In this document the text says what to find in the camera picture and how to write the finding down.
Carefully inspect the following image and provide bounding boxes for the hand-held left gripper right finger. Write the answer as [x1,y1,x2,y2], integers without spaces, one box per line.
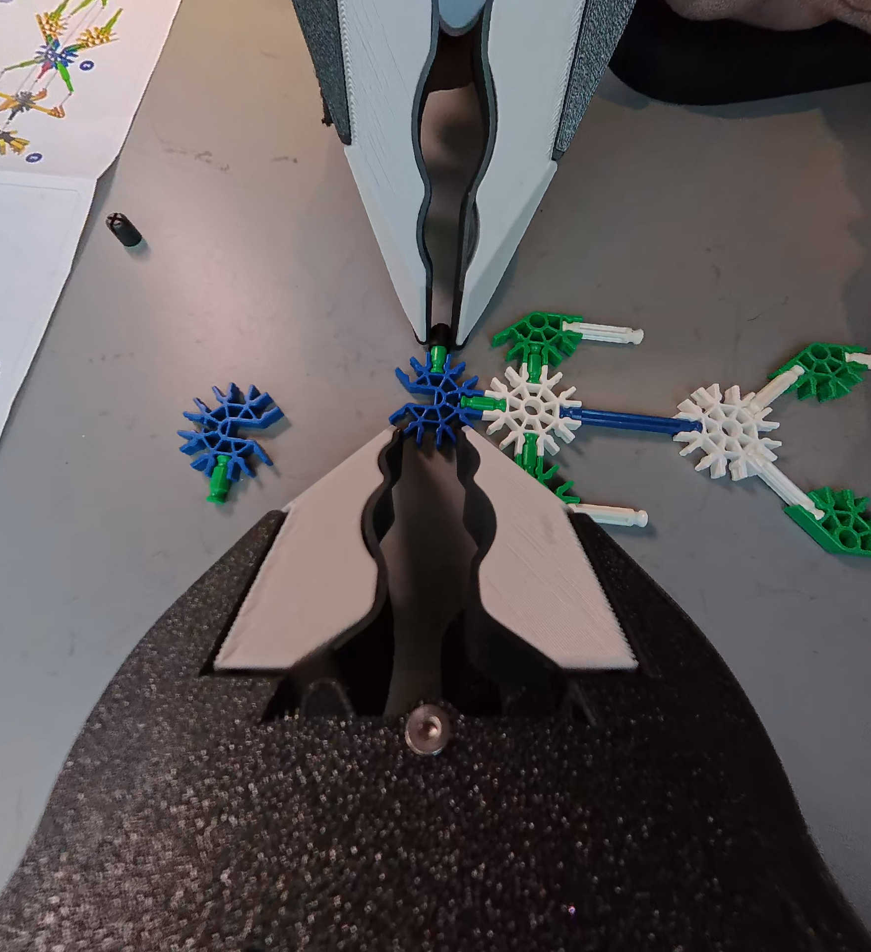
[445,427,639,709]

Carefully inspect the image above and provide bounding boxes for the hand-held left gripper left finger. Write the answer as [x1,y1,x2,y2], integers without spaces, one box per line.
[214,427,403,716]

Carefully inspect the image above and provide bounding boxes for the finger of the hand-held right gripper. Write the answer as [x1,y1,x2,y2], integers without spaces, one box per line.
[340,0,441,346]
[452,0,585,352]

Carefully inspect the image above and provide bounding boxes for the blue toy connector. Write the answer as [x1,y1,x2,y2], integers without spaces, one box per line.
[177,383,286,484]
[389,353,483,449]

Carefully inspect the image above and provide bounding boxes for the white green blue toy assembly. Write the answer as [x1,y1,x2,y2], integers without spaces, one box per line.
[484,311,871,560]

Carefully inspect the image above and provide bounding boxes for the person's right forearm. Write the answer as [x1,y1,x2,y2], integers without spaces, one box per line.
[662,0,871,42]

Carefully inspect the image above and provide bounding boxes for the person's right hand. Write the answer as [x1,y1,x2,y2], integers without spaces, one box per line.
[419,32,492,95]

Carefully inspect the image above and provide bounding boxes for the folded paper instruction sheet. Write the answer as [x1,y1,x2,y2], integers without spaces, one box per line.
[0,0,184,547]

